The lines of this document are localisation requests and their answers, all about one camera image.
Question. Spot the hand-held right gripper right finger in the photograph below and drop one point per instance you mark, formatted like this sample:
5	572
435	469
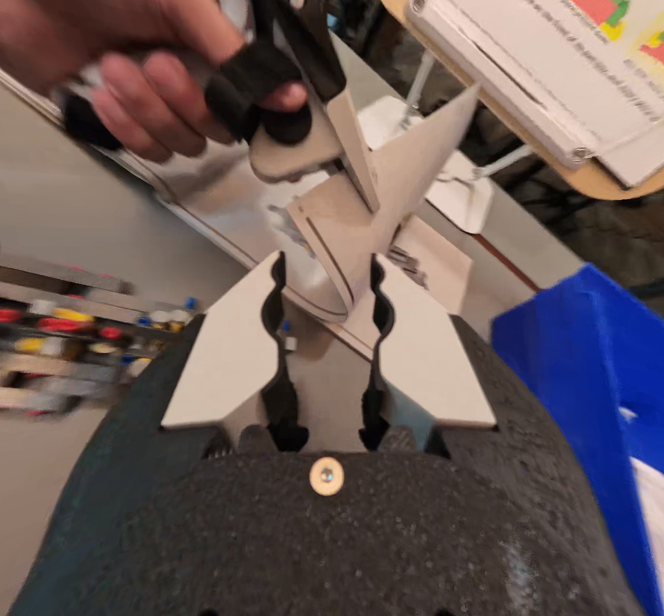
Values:
430	367

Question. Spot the multicoloured lego chassis assembly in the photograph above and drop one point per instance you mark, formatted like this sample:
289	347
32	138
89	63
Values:
78	336

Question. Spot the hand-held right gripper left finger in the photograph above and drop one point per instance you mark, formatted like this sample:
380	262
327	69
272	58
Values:
223	367

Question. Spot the blue flat object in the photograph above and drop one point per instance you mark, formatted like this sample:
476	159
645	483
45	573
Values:
570	356

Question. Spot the lego instruction booklet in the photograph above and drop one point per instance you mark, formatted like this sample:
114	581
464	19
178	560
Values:
207	196

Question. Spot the white printed sheet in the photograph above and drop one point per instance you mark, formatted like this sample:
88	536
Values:
518	30

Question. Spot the person's left hand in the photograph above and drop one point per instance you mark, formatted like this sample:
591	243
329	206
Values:
103	4

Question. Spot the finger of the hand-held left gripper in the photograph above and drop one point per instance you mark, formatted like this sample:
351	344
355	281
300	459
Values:
358	159

